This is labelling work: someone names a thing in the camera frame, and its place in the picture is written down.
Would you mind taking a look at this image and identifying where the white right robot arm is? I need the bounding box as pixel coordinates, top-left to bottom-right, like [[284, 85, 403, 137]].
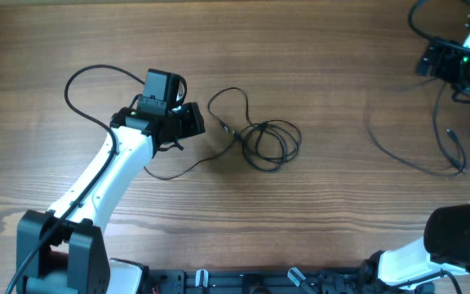
[[357, 1, 470, 293]]

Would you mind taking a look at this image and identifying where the black USB cable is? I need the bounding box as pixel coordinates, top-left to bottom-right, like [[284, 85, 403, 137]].
[[143, 86, 303, 181]]

